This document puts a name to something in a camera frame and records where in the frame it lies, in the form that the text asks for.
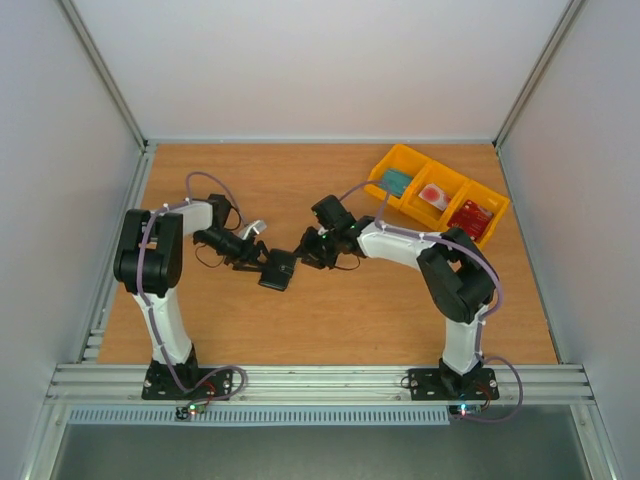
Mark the left circuit board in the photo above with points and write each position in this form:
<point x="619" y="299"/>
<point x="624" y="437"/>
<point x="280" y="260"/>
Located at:
<point x="189" y="411"/>

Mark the red circle card stack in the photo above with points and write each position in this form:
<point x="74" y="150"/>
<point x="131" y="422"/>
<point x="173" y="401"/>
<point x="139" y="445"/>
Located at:
<point x="435" y="196"/>

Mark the yellow bin with green cards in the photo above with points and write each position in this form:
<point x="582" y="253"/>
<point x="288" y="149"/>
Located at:
<point x="400" y="157"/>

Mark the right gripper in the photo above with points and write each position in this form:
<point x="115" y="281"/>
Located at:
<point x="310" y="248"/>

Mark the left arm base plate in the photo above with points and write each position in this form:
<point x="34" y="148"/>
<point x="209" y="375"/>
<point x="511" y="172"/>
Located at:
<point x="159" y="384"/>

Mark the yellow bin with red cards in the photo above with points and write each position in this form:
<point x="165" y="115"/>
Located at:
<point x="485" y="197"/>

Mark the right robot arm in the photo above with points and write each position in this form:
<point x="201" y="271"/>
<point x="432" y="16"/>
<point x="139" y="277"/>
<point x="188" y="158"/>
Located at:
<point x="460" y="281"/>

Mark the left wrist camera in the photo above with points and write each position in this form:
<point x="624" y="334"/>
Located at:
<point x="252" y="230"/>

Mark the grey slotted cable duct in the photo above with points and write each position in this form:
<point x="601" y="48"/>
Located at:
<point x="264" y="416"/>

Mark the yellow bin with circle cards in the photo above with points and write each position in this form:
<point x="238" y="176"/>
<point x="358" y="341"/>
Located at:
<point x="447" y="179"/>

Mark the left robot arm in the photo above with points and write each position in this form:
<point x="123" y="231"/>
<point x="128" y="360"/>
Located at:
<point x="149" y="263"/>

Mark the right circuit board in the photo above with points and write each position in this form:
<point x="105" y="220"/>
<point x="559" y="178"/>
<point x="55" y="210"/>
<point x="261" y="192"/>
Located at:
<point x="465" y="410"/>

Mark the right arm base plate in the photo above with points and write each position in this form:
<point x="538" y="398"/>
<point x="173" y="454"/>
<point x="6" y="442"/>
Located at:
<point x="434" y="384"/>

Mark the aluminium rail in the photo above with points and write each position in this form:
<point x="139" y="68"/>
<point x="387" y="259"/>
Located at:
<point x="321" y="385"/>
<point x="103" y="297"/>

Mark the front aluminium rail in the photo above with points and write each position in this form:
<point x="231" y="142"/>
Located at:
<point x="321" y="385"/>

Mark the black card holder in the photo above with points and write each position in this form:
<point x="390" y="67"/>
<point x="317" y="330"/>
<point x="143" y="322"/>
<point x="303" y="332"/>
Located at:
<point x="278" y="270"/>

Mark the left aluminium rail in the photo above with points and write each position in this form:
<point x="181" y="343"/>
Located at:
<point x="103" y="297"/>

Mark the circuit board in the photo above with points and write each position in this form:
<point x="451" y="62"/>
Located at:
<point x="465" y="410"/>
<point x="189" y="411"/>

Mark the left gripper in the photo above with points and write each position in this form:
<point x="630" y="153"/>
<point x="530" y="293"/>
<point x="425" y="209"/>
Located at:
<point x="247" y="256"/>

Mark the green card stack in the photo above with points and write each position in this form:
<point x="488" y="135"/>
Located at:
<point x="395" y="182"/>

